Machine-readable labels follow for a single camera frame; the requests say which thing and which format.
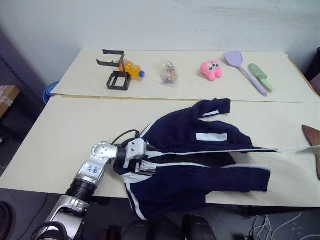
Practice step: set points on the orange juice plastic bottle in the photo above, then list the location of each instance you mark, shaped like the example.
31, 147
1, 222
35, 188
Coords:
132, 68

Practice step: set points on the purple silicone spatula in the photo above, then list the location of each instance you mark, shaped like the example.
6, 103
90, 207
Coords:
237, 62

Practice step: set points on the brown cardboard box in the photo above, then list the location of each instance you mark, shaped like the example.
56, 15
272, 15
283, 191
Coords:
6, 98

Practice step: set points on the navy blue zip jacket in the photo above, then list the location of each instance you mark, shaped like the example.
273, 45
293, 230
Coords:
190, 160

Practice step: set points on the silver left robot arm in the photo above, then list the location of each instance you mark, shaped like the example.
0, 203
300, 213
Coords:
93, 170

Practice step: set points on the blue plastic bucket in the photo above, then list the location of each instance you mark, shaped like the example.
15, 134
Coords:
48, 92

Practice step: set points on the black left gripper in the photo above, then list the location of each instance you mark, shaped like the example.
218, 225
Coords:
140, 168

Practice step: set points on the dark metal shelf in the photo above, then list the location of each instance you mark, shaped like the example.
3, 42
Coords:
15, 75

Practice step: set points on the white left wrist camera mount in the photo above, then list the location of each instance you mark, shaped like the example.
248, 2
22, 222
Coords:
134, 148

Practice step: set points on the clear bag of candies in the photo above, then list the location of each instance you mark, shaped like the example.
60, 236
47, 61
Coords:
169, 73

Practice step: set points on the pink plush toy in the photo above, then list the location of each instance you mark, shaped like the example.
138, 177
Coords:
212, 69

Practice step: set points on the brown wooden board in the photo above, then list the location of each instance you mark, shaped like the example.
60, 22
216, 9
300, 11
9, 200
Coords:
313, 140

